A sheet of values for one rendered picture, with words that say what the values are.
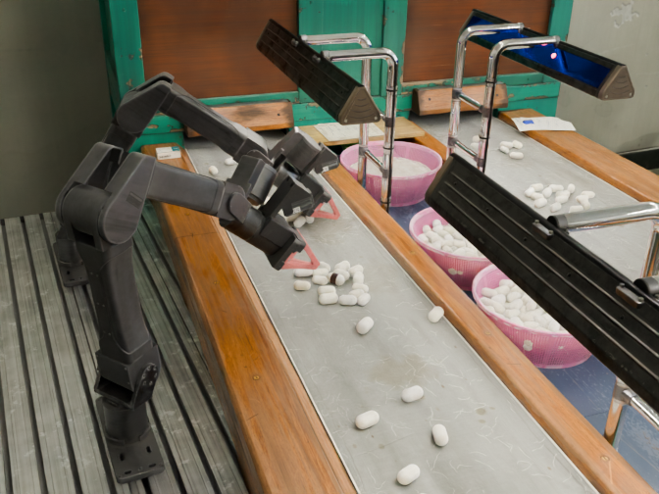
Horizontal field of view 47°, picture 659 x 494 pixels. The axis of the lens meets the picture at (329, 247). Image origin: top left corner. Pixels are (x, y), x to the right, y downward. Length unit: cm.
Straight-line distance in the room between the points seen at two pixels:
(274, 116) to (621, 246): 98
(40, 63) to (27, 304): 137
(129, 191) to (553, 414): 67
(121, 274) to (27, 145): 188
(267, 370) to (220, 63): 113
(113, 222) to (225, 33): 118
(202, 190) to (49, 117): 178
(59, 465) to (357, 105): 77
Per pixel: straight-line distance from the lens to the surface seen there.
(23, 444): 129
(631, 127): 423
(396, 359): 128
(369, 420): 113
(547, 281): 86
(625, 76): 168
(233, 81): 216
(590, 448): 113
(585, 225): 91
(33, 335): 154
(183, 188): 113
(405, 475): 105
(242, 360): 123
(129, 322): 112
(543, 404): 119
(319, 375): 123
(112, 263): 106
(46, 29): 283
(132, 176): 102
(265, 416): 112
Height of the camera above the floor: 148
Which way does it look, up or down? 27 degrees down
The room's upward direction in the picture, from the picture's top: 1 degrees clockwise
